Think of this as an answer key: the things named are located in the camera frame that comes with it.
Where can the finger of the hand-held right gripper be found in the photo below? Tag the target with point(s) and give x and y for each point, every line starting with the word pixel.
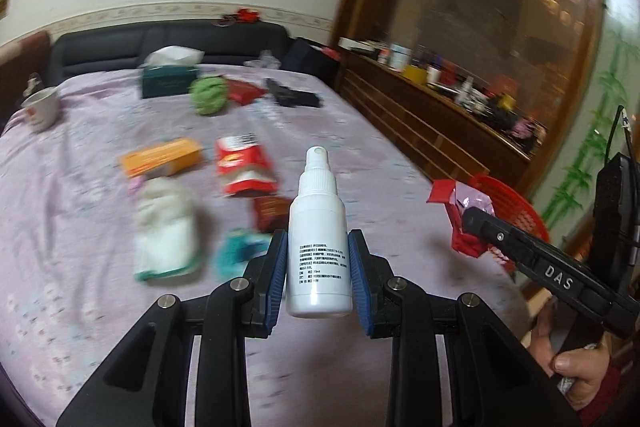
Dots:
pixel 525 257

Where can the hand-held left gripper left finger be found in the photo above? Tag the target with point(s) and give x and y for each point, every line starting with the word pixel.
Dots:
pixel 276 282

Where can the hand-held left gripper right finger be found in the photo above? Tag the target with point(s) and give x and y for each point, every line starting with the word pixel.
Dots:
pixel 361 282

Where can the red plastic basket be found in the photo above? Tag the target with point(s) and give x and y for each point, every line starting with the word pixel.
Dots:
pixel 520 212

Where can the white spray bottle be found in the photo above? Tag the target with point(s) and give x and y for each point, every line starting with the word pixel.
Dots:
pixel 317 247

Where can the purple red plastic bag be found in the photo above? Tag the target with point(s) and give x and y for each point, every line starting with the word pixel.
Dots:
pixel 450 202

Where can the red and white paper box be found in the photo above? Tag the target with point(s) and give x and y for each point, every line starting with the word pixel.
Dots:
pixel 245 167

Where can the orange cardboard box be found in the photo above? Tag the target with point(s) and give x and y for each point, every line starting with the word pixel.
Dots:
pixel 162 157

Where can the person's right hand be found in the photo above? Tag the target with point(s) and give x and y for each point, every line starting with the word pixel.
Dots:
pixel 580 372

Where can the light blue wipes pack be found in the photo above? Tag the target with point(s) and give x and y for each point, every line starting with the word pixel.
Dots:
pixel 237 254

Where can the dark red snack packet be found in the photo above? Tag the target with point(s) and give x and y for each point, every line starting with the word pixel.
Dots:
pixel 270 214

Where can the white printed packet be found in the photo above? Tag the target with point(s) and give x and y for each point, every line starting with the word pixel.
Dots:
pixel 167 254

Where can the white cloth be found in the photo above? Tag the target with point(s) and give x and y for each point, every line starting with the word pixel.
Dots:
pixel 165 202

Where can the small yellow item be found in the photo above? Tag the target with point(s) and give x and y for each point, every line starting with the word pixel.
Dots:
pixel 506 102

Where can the wooden cabinet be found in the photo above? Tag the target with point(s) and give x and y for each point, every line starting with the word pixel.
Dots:
pixel 410 122

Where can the small white dispenser bottle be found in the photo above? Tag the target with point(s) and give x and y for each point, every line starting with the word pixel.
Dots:
pixel 464 91

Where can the black toy gun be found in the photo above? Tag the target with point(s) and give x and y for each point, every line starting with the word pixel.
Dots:
pixel 292 96

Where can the dark red pouch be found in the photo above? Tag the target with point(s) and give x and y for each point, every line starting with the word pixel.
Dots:
pixel 242 92

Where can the green towel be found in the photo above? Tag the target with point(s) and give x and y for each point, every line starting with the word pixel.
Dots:
pixel 209 96

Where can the small white container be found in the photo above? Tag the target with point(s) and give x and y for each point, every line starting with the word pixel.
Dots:
pixel 433 76

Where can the yellow box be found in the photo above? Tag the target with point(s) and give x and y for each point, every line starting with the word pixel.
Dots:
pixel 414 74

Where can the dark navy bag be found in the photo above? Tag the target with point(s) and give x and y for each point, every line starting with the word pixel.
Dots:
pixel 310 62

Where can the clear plastic bag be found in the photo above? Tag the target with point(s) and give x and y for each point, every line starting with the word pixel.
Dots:
pixel 262 59

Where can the teal and white tub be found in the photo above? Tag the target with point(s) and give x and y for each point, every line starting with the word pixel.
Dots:
pixel 400 57

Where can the green tissue box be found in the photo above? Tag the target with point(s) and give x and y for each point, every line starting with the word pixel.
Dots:
pixel 167 79

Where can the flat white box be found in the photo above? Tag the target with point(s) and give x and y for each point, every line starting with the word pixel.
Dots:
pixel 357 44

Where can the red item on sofa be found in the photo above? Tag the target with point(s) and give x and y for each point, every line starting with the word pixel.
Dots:
pixel 247 16

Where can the black sofa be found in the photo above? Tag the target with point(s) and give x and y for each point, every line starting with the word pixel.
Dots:
pixel 110 47

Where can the white cup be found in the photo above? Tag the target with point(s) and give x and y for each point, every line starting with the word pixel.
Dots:
pixel 41 109

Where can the green bamboo wall decal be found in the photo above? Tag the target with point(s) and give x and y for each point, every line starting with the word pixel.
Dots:
pixel 575 172

